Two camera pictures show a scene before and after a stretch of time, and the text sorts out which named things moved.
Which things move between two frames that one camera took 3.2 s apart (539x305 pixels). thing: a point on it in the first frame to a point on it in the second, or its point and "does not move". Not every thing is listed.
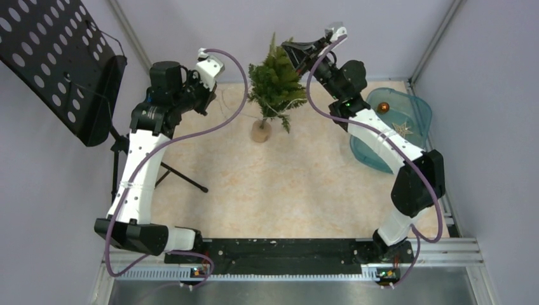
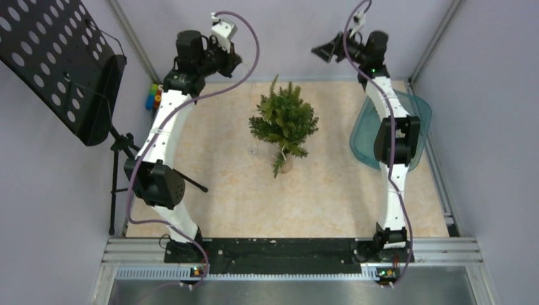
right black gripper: x=302 y=55 to x=335 y=48
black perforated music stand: x=71 y=68 does not move
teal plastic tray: x=411 y=115 does not move
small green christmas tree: x=276 y=86 to x=285 y=121
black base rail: x=295 y=256 does not move
